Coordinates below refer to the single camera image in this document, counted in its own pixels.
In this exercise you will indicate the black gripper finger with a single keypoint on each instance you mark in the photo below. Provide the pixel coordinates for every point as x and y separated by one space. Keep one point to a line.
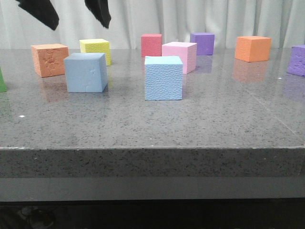
42 10
100 10

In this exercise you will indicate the light blue foam cube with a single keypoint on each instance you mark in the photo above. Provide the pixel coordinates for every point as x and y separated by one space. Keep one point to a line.
163 78
86 72

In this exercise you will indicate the yellow foam cube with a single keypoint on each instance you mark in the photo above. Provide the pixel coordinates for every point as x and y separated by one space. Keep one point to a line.
97 45

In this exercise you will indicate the rough orange foam cube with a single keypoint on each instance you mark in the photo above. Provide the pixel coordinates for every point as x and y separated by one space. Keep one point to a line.
49 59

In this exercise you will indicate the red foam cube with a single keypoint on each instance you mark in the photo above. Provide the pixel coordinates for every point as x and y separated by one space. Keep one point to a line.
151 44

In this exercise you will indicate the green foam cube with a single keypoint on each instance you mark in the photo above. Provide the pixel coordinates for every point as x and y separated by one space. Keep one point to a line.
3 86

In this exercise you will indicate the pink foam cube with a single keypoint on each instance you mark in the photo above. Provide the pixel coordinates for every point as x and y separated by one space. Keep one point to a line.
187 51

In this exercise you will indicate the purple foam cube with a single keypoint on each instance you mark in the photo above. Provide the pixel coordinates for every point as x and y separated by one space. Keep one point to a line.
205 42
297 60

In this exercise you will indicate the smooth orange foam cube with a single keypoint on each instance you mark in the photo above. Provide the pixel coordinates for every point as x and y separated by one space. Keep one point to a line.
253 48

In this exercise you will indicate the white curtain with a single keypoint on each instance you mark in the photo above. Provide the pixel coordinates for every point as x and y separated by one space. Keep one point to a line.
281 20

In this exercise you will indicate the purple foam cube at right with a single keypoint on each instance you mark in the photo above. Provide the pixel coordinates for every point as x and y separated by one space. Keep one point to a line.
297 60

